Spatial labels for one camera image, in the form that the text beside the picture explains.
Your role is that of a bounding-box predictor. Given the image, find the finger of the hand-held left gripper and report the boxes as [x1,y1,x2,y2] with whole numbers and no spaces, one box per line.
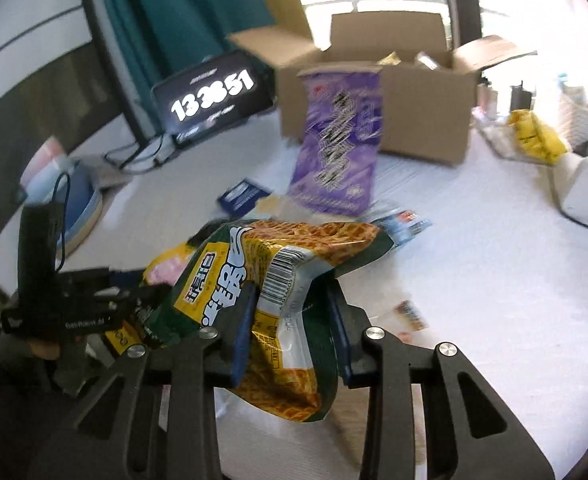
[59,266,142,288]
[91,282,172,313]

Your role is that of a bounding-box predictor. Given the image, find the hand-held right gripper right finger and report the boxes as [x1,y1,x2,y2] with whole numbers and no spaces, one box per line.
[321,276,557,480]

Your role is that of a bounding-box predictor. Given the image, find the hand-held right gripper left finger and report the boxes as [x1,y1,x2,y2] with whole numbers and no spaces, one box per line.
[29,280,261,480]

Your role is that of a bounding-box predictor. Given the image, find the green yellow waffle snack bag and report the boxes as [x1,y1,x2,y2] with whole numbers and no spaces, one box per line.
[146,219,395,423]

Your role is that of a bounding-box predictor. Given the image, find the brown cardboard box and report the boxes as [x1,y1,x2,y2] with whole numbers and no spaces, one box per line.
[226,10,537,166]

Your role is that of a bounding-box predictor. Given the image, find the person's left forearm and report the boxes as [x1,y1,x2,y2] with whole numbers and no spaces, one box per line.
[0,335,92,397]

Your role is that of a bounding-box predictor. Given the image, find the person's left hand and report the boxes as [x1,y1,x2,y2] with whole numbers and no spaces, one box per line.
[26,337,62,361]

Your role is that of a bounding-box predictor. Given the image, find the yellow pink snack packet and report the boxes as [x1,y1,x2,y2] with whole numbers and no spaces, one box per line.
[143,242,199,288]

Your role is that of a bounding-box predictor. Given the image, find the small orange white packet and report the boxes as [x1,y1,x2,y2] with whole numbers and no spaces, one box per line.
[391,300,431,333]

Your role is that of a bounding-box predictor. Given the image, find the blue round disc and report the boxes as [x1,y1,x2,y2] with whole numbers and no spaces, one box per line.
[21,157,104,256]

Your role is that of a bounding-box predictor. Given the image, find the dark blue small box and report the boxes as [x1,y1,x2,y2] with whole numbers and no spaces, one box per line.
[217,178,273,217]

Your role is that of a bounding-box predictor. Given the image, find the purple snack bag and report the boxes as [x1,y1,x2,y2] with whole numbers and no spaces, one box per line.
[288,69,385,217]

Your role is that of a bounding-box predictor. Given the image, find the black tablet clock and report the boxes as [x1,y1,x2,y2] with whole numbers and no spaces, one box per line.
[151,50,275,143]

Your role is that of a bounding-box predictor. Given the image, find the black vertical pole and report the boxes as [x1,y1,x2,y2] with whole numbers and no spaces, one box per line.
[74,0,162,148]

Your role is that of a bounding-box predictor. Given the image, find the white power strip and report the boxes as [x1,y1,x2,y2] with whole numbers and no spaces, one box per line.
[474,120,529,161]

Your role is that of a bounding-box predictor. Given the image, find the white charger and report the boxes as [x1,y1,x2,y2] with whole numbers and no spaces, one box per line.
[476,82,497,116]

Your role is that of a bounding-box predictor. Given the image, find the yellow plush bag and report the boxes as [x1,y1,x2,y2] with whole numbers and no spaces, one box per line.
[506,109,569,165]

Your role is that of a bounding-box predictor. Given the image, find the teal curtain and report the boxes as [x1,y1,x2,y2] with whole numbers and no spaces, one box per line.
[91,0,275,111]

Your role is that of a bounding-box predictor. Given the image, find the white plastic device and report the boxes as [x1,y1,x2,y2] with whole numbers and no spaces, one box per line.
[548,152,588,228]

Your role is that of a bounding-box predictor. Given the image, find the black charger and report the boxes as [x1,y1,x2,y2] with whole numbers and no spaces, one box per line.
[510,82,534,111]

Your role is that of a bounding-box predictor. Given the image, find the white plastic basket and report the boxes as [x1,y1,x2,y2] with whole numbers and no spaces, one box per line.
[556,85,588,146]

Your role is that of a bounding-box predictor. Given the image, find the black tablet cables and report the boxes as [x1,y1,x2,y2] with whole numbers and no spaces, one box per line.
[104,132,185,173]

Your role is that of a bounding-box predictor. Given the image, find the black window frame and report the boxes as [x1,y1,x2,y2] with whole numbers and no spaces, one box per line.
[441,0,482,48]

